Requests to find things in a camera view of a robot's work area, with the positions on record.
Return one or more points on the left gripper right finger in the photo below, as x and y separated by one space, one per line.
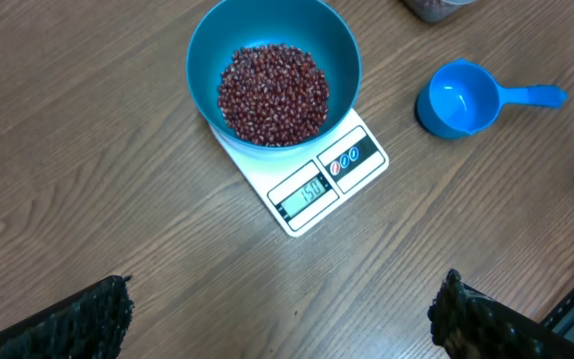
469 324

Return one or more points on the clear plastic food container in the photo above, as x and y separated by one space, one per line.
434 11

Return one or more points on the teal metal bowl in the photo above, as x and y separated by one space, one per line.
309 25

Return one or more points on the blue plastic measuring scoop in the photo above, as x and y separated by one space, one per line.
462 99

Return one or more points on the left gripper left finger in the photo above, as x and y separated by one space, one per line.
91 323

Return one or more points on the white digital kitchen scale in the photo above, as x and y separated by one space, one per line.
302 186

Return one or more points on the red beans in bowl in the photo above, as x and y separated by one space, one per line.
273 95

